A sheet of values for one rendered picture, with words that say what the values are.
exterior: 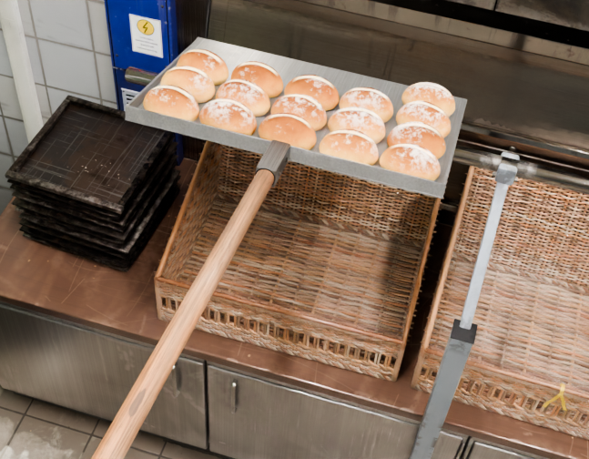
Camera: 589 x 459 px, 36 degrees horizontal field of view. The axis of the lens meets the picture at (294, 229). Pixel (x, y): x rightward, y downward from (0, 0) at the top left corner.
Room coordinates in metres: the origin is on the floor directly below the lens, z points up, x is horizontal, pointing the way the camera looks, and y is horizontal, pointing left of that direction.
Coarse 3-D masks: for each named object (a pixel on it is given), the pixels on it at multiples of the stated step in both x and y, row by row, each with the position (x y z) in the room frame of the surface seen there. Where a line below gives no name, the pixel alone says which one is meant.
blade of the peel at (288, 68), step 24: (192, 48) 1.41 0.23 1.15; (216, 48) 1.43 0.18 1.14; (240, 48) 1.44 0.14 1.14; (288, 72) 1.36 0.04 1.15; (312, 72) 1.38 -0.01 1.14; (336, 72) 1.39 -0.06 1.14; (144, 96) 1.20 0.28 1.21; (144, 120) 1.12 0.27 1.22; (168, 120) 1.11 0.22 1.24; (456, 120) 1.26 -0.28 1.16; (240, 144) 1.08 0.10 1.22; (264, 144) 1.08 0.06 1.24; (384, 144) 1.15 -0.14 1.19; (336, 168) 1.05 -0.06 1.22; (360, 168) 1.04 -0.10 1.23; (384, 168) 1.04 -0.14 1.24; (432, 192) 1.01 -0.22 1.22
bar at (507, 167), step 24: (144, 72) 1.30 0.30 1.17; (504, 168) 1.13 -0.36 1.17; (528, 168) 1.13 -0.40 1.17; (552, 168) 1.14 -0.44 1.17; (504, 192) 1.12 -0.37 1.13; (480, 264) 1.02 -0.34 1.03; (480, 288) 0.99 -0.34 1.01; (456, 336) 0.92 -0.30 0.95; (456, 360) 0.92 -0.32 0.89; (456, 384) 0.91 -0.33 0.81; (432, 408) 0.92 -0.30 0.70; (432, 432) 0.91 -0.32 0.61
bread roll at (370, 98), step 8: (352, 88) 1.26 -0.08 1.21; (360, 88) 1.25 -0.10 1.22; (368, 88) 1.25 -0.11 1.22; (344, 96) 1.24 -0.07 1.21; (352, 96) 1.23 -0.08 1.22; (360, 96) 1.23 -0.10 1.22; (368, 96) 1.23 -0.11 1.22; (376, 96) 1.23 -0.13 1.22; (384, 96) 1.24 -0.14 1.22; (344, 104) 1.23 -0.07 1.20; (352, 104) 1.22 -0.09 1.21; (360, 104) 1.22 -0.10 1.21; (368, 104) 1.22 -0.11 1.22; (376, 104) 1.22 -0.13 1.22; (384, 104) 1.22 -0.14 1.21; (376, 112) 1.21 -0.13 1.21; (384, 112) 1.21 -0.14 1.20; (392, 112) 1.23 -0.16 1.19; (384, 120) 1.21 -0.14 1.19
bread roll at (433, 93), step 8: (408, 88) 1.30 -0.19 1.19; (416, 88) 1.29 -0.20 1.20; (424, 88) 1.28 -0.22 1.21; (432, 88) 1.28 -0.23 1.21; (440, 88) 1.29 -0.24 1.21; (408, 96) 1.28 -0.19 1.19; (416, 96) 1.28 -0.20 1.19; (424, 96) 1.27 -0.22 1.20; (432, 96) 1.27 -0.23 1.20; (440, 96) 1.27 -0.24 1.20; (448, 96) 1.28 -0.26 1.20; (440, 104) 1.26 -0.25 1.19; (448, 104) 1.27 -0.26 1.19; (448, 112) 1.26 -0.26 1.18
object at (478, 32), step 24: (312, 0) 1.60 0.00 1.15; (336, 0) 1.59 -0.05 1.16; (360, 0) 1.58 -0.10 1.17; (384, 0) 1.58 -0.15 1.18; (408, 0) 1.59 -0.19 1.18; (432, 0) 1.59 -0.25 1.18; (408, 24) 1.56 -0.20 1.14; (432, 24) 1.55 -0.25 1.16; (456, 24) 1.54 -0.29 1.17; (480, 24) 1.53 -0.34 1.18; (504, 24) 1.53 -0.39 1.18; (528, 24) 1.54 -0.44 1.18; (552, 24) 1.55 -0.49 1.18; (528, 48) 1.50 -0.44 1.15; (552, 48) 1.49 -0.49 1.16; (576, 48) 1.48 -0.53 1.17
